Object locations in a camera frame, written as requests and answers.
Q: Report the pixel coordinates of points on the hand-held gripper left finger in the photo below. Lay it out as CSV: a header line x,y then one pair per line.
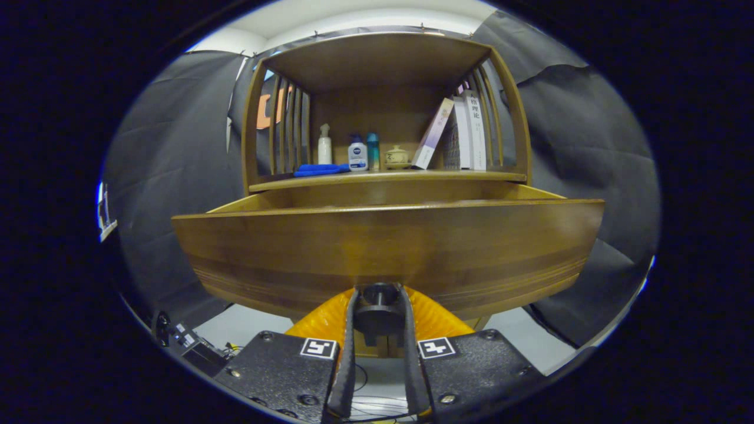
x,y
283,371

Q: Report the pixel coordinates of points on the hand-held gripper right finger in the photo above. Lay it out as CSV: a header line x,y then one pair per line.
x,y
471,371

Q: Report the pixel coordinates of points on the black drawer knob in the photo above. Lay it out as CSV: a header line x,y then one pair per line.
x,y
377,318

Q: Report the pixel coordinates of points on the wooden drawer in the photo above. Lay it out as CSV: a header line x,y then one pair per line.
x,y
383,247

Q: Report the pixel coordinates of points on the wooden countertop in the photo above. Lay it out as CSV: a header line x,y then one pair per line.
x,y
389,176

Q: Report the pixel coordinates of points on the wooden cabinet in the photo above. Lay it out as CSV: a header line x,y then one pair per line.
x,y
377,59

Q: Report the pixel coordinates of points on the black device box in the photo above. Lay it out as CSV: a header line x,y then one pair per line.
x,y
194,347

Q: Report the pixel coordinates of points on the blue folded cloth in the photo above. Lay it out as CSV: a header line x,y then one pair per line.
x,y
318,169

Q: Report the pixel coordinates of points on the beige lidded teacup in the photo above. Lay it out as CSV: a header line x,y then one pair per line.
x,y
396,156

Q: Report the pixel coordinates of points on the white bottle with blue cap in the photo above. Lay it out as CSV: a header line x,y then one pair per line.
x,y
357,156

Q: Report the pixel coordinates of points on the white pump bottle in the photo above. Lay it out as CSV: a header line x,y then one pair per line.
x,y
324,147

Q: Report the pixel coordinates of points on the teal bottle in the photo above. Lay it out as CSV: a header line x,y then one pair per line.
x,y
373,150

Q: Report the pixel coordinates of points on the white book with patterned cover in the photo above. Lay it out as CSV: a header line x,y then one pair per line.
x,y
462,132

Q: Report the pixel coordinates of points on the purple and white book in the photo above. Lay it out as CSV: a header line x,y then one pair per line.
x,y
433,134

